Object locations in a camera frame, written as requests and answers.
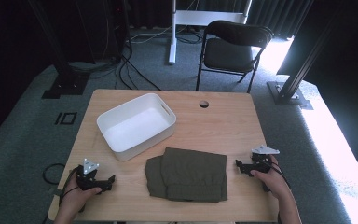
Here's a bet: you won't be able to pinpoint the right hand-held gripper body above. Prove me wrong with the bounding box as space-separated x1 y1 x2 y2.
250 145 281 175

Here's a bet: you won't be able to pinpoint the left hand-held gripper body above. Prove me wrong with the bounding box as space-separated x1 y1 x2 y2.
75 158 107 192

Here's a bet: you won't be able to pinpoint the olive green pants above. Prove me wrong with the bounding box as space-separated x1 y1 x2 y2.
144 147 228 203

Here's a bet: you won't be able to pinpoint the white plastic bin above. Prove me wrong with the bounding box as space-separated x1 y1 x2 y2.
96 92 177 162

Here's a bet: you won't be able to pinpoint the person's right hand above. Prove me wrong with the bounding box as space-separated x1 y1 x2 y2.
249 154 291 200

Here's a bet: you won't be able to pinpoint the person's left hand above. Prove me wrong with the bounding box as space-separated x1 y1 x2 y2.
61 175 103 217

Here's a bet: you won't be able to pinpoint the grey tape piece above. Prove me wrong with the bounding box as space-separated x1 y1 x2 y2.
48 186 63 197

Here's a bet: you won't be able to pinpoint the black metal stand grey base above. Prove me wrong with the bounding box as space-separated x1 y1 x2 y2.
267 0 347 110

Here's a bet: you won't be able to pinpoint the black metal stand square base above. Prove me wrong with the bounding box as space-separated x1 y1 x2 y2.
27 0 91 100

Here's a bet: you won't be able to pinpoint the black folding chair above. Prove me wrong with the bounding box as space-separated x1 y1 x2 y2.
195 20 275 93

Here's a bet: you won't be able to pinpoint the dark curtain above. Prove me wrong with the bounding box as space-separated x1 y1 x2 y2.
248 0 313 39

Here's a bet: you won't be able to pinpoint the dark cabinet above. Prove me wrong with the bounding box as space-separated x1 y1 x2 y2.
74 0 131 64

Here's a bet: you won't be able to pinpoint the right hand-held gripper black cable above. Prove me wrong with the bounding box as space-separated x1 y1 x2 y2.
260 160 292 189

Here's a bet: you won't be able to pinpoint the hand-held gripper black cable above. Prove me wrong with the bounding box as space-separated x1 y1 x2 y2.
260 160 292 189
58 167 79 207

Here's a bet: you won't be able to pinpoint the left hand-held gripper black cable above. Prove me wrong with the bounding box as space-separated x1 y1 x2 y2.
58 167 79 207

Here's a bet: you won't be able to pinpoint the black looped cable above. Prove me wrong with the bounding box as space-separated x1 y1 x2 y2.
42 162 66 186

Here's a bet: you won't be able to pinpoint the black floor cable bundle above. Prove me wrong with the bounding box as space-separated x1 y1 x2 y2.
68 27 162 91

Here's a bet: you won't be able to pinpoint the white floor cable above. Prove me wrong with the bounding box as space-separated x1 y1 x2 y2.
130 25 172 45

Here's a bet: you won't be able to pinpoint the white desk frame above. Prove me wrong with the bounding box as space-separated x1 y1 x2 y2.
168 0 253 65

